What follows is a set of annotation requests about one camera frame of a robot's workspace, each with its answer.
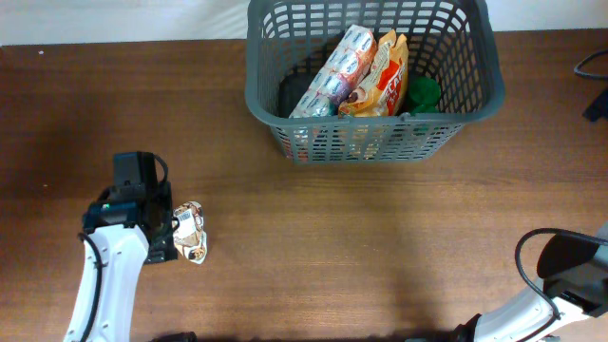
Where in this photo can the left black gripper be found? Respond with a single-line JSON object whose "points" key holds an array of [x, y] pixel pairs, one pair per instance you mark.
{"points": [[164, 246]]}

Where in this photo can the brown patterned snack pouch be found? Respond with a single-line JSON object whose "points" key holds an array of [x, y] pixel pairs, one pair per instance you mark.
{"points": [[189, 236]]}

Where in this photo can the Kleenex tissue multipack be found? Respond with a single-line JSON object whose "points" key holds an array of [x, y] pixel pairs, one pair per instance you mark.
{"points": [[343, 71]]}

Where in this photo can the orange snack bag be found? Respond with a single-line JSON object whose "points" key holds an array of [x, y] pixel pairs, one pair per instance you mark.
{"points": [[380, 94]]}

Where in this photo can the green lid pale jar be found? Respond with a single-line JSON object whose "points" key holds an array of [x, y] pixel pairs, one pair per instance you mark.
{"points": [[425, 111]]}

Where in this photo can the green lid spice jar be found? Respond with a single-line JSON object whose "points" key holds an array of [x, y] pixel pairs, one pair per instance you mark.
{"points": [[422, 91]]}

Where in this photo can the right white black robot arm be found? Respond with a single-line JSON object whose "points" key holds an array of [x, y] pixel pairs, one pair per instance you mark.
{"points": [[571, 286]]}

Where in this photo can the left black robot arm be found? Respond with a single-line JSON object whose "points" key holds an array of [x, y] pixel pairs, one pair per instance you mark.
{"points": [[129, 225]]}

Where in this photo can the grey plastic basket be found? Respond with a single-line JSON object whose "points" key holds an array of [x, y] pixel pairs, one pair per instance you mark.
{"points": [[449, 41]]}

